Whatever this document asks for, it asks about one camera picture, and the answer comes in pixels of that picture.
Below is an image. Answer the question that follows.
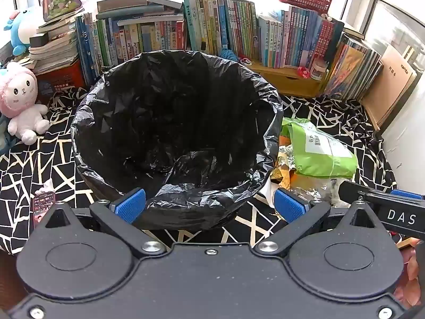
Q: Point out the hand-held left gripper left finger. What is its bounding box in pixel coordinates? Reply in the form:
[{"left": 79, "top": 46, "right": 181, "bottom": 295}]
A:
[{"left": 35, "top": 188, "right": 167, "bottom": 257}]

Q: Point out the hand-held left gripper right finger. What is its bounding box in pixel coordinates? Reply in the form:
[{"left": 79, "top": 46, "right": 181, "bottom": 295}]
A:
[{"left": 254, "top": 188, "right": 387, "bottom": 257}]

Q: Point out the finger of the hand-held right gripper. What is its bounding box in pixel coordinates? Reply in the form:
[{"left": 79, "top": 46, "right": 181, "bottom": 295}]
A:
[{"left": 338, "top": 180, "right": 425, "bottom": 207}]

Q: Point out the silver foil wrapper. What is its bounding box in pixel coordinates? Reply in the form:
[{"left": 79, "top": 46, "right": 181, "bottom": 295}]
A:
[{"left": 270, "top": 144, "right": 324, "bottom": 203}]

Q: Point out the green snack bag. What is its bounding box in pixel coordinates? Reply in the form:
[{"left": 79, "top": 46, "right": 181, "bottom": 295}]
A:
[{"left": 282, "top": 118, "right": 359, "bottom": 179}]

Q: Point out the woven bin with black bag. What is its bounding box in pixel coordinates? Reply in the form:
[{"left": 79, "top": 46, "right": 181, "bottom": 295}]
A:
[{"left": 70, "top": 49, "right": 284, "bottom": 231}]

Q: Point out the row of large thin books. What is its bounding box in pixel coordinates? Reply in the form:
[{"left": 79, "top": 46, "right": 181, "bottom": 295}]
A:
[{"left": 324, "top": 33, "right": 384, "bottom": 102}]

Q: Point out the stack of flat paperback books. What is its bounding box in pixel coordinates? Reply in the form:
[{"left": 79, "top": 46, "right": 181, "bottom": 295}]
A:
[{"left": 28, "top": 18, "right": 80, "bottom": 75}]

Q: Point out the row of upright books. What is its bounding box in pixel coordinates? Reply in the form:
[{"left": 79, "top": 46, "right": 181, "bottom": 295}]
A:
[{"left": 76, "top": 0, "right": 346, "bottom": 77}]

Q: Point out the torn white paper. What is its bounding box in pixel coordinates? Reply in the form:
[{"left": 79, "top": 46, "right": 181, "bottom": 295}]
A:
[{"left": 320, "top": 177, "right": 347, "bottom": 205}]

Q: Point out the crumpled white tissue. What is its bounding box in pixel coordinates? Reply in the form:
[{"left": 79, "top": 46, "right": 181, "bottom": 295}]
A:
[{"left": 35, "top": 179, "right": 55, "bottom": 195}]

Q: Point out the smartphone in red case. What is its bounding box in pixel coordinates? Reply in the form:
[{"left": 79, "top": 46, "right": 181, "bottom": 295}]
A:
[{"left": 32, "top": 191, "right": 57, "bottom": 230}]

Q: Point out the brown cardboard board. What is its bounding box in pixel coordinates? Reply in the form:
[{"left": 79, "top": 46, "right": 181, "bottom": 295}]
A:
[{"left": 362, "top": 45, "right": 418, "bottom": 130}]

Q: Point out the wooden shelf with drawers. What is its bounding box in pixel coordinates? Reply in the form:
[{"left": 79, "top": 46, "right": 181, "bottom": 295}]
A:
[{"left": 246, "top": 60, "right": 328, "bottom": 98}]

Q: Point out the small white jar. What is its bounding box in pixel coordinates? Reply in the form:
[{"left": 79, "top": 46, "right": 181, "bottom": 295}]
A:
[{"left": 310, "top": 58, "right": 329, "bottom": 81}]

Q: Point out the red plastic crate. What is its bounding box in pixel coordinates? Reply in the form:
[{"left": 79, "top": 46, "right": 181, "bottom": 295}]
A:
[{"left": 36, "top": 58, "right": 87, "bottom": 94}]

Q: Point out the pink plush rabbit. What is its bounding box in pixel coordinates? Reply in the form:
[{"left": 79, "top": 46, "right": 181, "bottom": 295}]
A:
[{"left": 0, "top": 61, "right": 51, "bottom": 145}]

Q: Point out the dark green lying book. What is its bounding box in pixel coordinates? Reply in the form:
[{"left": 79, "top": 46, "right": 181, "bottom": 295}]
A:
[{"left": 342, "top": 27, "right": 366, "bottom": 40}]

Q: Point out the small black box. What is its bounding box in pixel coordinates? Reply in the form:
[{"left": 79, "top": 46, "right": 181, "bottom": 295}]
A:
[{"left": 29, "top": 33, "right": 50, "bottom": 49}]

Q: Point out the blue and white plush toy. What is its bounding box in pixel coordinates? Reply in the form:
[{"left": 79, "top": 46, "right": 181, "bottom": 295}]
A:
[{"left": 4, "top": 7, "right": 44, "bottom": 57}]

